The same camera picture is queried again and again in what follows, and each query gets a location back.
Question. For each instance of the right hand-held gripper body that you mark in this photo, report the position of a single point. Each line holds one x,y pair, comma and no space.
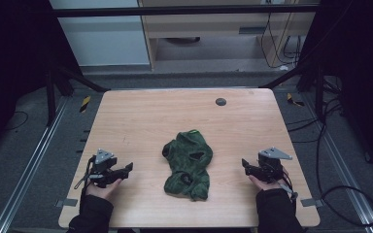
269,165

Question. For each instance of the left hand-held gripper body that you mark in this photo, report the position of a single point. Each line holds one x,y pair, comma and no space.
103,161

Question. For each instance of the green camouflage garment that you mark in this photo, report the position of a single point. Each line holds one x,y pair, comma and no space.
187,163

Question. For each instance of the person's right hand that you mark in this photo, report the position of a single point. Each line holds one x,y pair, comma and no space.
267,185

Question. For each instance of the person's left hand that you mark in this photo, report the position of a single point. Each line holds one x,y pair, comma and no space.
103,191

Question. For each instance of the yellow tool on floor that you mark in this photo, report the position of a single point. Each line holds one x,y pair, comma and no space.
84,104

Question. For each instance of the grey round table grommet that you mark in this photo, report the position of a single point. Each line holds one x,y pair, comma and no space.
220,102

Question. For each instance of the white cabinet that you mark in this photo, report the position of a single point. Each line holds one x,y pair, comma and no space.
103,42

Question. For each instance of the black curtain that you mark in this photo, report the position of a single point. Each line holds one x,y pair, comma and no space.
9,64
362,81

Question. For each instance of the light wooden desk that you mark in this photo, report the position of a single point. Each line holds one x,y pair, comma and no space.
207,26

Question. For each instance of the grey table bracket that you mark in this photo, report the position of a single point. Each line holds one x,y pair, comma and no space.
311,202
66,202

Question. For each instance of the aluminium floor rail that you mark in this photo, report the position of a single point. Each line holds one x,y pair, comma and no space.
29,165
346,174

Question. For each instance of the black metal frame stand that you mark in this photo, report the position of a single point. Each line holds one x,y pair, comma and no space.
319,93
50,97

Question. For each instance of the black horizontal frame bar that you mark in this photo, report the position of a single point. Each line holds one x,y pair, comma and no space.
175,11

